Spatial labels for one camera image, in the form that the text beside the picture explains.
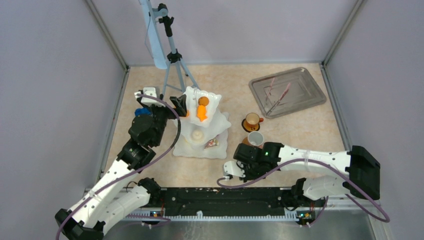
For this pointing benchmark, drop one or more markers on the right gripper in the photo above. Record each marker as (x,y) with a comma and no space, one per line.
(243,166)

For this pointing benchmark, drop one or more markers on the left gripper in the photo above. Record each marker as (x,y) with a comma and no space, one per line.
(179,103)

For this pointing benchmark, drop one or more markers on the orange cookie pieces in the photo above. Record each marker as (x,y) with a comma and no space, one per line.
(201,113)

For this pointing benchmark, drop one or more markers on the round wooden coaster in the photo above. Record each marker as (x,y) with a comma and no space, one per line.
(246,141)

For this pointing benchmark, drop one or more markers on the round orange cookie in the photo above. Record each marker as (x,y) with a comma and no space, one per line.
(203,101)

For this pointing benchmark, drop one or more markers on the white round bun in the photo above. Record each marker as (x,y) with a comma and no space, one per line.
(197,136)

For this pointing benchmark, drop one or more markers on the black orange face coaster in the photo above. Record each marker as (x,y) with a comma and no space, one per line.
(248,128)

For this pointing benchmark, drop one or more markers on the white tiered pillow stand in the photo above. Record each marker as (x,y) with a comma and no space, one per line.
(204,131)

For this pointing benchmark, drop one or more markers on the orange brown cup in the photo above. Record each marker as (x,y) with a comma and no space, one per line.
(253,119)

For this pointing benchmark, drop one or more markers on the small white decorated cake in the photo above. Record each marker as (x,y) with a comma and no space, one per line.
(211,143)

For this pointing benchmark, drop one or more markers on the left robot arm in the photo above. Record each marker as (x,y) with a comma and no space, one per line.
(99,210)

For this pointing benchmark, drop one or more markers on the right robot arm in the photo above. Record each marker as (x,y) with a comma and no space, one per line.
(354,171)

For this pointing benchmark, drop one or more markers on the blue toy car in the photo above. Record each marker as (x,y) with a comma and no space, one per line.
(142,111)

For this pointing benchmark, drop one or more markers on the steel serving tray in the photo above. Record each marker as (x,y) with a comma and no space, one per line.
(286,92)

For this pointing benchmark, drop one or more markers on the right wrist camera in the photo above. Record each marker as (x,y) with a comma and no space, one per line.
(233,169)

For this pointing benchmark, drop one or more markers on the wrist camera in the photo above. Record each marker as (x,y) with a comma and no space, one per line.
(148,96)
(233,169)

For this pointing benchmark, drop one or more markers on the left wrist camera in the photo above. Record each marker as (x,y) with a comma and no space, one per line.
(148,96)

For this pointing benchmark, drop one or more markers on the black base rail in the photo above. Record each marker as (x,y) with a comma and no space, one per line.
(223,202)

